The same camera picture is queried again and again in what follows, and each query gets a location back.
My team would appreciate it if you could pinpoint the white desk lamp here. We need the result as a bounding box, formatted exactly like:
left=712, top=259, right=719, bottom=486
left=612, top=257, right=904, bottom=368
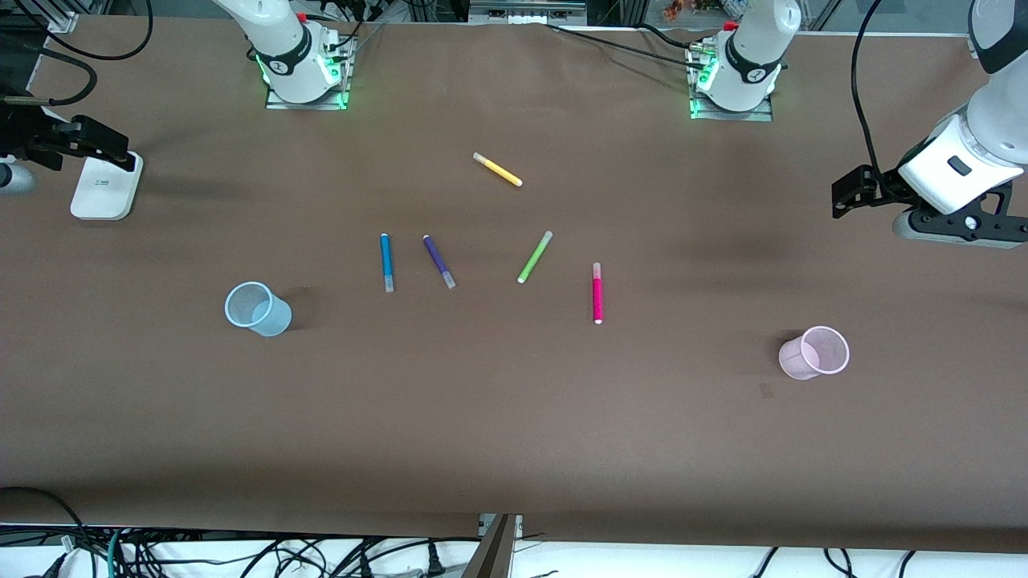
left=39, top=104, right=145, bottom=222

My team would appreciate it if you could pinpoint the translucent pink plastic cup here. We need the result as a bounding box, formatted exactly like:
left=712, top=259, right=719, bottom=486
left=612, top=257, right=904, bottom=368
left=778, top=325, right=851, bottom=381

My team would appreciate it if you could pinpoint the translucent blue plastic cup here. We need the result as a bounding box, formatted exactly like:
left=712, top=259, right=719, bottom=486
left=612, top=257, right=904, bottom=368
left=224, top=281, right=293, bottom=338

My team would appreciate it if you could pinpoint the green marker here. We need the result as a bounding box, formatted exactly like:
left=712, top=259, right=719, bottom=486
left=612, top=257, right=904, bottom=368
left=516, top=230, right=554, bottom=285

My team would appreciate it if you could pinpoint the purple marker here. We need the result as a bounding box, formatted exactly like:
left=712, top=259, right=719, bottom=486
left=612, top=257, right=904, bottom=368
left=422, top=234, right=457, bottom=290

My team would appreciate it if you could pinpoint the yellow marker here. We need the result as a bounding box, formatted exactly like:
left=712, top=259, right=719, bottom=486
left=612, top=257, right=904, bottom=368
left=473, top=153, right=524, bottom=188

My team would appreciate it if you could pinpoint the brown table cover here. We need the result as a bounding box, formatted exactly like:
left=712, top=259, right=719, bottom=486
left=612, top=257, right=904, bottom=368
left=0, top=16, right=1028, bottom=555

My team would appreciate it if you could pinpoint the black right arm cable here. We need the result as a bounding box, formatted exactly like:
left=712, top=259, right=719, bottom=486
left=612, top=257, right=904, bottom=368
left=0, top=48, right=99, bottom=107

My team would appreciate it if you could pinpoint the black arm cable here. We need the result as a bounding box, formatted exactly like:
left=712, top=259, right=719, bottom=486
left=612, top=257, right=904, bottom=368
left=0, top=48, right=99, bottom=107
left=850, top=0, right=884, bottom=176

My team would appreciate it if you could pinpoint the black hanging cable loop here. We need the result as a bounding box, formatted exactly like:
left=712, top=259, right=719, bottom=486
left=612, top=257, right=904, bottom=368
left=12, top=0, right=153, bottom=62

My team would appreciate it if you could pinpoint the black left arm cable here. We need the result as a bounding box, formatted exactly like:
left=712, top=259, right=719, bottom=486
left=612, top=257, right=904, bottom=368
left=850, top=0, right=884, bottom=176

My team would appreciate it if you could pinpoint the aluminium corner bracket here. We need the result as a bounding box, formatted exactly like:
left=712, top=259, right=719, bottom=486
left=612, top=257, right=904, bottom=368
left=32, top=0, right=79, bottom=33

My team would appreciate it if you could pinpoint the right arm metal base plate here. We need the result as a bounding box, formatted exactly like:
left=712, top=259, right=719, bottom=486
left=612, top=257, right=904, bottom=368
left=265, top=32, right=352, bottom=111

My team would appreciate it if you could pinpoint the black cable on table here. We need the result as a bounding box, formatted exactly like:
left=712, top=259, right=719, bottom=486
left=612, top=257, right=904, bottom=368
left=545, top=22, right=704, bottom=63

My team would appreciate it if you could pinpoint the black curved floor cable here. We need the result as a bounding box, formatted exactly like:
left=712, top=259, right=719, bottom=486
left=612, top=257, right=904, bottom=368
left=0, top=486, right=88, bottom=578

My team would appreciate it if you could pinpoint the metal frame rail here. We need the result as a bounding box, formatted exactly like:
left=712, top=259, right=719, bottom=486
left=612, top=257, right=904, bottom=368
left=468, top=0, right=587, bottom=23

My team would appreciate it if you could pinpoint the aluminium frame post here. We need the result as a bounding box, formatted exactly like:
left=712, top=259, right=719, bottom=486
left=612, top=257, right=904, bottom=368
left=462, top=514, right=523, bottom=578

